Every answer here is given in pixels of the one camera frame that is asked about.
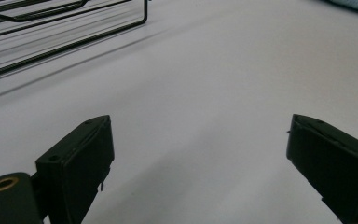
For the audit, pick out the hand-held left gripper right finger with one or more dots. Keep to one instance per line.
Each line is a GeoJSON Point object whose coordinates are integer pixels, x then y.
{"type": "Point", "coordinates": [335, 161]}

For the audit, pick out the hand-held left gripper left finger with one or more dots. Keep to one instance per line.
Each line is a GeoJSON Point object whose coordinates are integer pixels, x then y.
{"type": "Point", "coordinates": [74, 168]}

